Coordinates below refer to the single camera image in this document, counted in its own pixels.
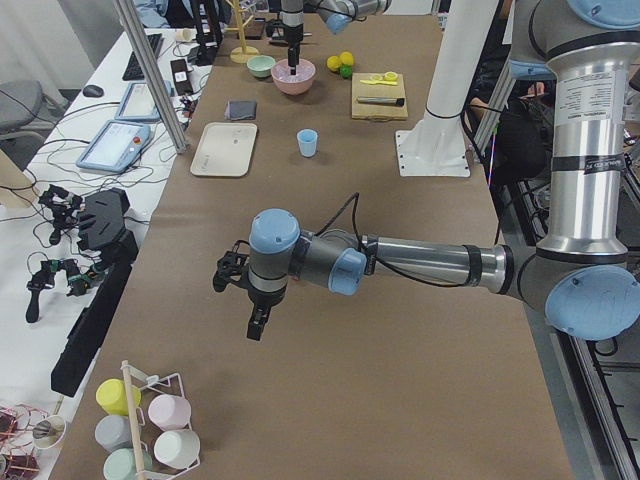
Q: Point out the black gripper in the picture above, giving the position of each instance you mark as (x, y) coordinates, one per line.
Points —
(291, 30)
(263, 297)

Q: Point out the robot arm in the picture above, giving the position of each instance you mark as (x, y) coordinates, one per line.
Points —
(336, 15)
(576, 274)

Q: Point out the pile of clear ice cubes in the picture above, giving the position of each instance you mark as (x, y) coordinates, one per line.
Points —
(305, 72)

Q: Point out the wooden cup tree stand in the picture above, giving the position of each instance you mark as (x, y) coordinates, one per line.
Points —
(241, 17)

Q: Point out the light blue plastic cup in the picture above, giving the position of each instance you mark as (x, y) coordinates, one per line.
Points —
(307, 142)

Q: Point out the pink cup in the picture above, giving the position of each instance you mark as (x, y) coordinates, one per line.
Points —
(170, 412)

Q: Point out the white cup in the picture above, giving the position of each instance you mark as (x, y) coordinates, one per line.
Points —
(177, 449)

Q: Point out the yellow cup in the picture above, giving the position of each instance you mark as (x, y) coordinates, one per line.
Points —
(111, 397)

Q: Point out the grey cup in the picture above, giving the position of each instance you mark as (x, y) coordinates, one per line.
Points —
(113, 433)

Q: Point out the mint green cup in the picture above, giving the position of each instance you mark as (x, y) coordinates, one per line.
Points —
(120, 465)

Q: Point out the paper cup with strainer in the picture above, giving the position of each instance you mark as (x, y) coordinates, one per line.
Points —
(48, 434)

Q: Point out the pink bowl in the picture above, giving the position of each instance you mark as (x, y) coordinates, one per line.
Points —
(291, 84)

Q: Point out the mint green bowl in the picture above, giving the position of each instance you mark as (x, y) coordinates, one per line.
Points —
(260, 66)

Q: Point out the green lime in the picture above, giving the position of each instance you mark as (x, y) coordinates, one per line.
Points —
(346, 71)

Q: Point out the grey folded cloth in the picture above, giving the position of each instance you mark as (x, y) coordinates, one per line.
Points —
(237, 110)

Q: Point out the wooden cutting board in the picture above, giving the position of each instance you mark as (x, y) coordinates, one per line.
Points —
(378, 96)

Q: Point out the steel cylinder tool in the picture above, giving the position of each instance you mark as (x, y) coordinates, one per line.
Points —
(384, 101)

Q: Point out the cream rabbit tray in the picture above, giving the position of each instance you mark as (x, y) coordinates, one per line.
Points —
(224, 150)

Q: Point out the far teach pendant tablet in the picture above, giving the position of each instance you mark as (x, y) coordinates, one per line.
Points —
(137, 104)

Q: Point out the teach pendant tablet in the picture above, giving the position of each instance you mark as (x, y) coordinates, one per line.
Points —
(137, 104)
(117, 145)

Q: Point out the near teach pendant tablet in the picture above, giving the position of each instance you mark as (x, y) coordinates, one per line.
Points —
(117, 145)

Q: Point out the black computer mouse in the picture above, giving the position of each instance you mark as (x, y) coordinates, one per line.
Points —
(92, 91)

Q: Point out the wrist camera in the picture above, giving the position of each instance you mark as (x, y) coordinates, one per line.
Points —
(232, 269)

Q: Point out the white wire cup rack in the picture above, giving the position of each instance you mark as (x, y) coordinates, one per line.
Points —
(141, 389)

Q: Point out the aluminium frame post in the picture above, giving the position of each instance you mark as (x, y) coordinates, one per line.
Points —
(141, 47)

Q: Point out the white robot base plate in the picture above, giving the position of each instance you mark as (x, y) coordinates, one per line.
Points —
(424, 154)

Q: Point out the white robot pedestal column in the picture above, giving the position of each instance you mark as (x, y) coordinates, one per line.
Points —
(466, 29)

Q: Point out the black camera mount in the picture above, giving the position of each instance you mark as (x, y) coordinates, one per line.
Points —
(101, 229)

